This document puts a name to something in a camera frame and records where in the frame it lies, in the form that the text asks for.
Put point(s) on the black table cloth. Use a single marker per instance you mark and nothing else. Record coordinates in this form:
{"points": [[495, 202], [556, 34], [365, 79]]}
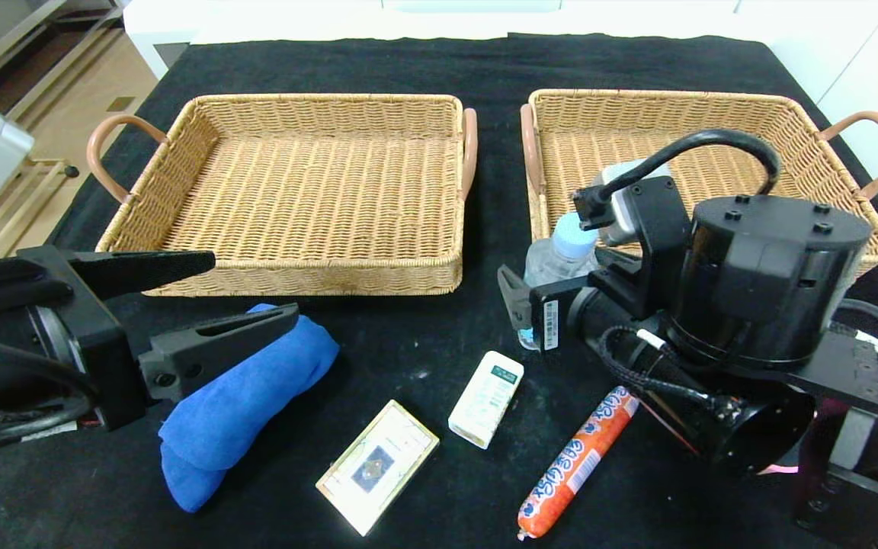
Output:
{"points": [[424, 328]]}

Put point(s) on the playing card box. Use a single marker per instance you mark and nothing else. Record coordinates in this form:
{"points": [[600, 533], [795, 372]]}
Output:
{"points": [[378, 469]]}

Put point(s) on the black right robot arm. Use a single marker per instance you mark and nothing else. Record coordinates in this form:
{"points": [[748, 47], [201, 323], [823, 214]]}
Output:
{"points": [[759, 290]]}

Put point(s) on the white box with green label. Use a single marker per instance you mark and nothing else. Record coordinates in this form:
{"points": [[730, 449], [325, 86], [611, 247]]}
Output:
{"points": [[485, 400]]}

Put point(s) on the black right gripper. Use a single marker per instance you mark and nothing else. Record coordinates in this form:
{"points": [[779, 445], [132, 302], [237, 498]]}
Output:
{"points": [[548, 315]]}

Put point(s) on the blue towel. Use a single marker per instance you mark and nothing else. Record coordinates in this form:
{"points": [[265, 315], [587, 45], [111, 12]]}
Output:
{"points": [[256, 404]]}

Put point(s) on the clear bottle with blue cap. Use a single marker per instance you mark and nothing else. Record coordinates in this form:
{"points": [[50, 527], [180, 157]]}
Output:
{"points": [[561, 263]]}

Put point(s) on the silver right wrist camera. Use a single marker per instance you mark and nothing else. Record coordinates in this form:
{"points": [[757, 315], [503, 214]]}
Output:
{"points": [[629, 229]]}

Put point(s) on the orange packaged sausage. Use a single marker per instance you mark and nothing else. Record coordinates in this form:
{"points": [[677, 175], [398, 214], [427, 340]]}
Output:
{"points": [[572, 473]]}

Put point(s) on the wooden slatted rack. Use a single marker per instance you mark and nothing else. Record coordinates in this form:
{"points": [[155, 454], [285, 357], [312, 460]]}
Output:
{"points": [[39, 191]]}

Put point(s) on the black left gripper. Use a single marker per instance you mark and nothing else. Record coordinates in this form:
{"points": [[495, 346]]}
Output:
{"points": [[97, 335]]}

